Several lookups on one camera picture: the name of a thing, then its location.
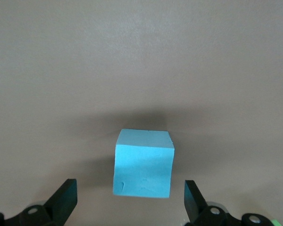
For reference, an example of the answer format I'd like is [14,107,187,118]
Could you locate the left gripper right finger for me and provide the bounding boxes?
[184,180,241,226]

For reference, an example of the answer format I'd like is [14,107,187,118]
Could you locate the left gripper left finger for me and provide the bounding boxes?
[18,178,78,226]

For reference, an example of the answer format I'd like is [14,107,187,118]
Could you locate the light blue foam block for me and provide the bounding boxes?
[112,129,175,199]

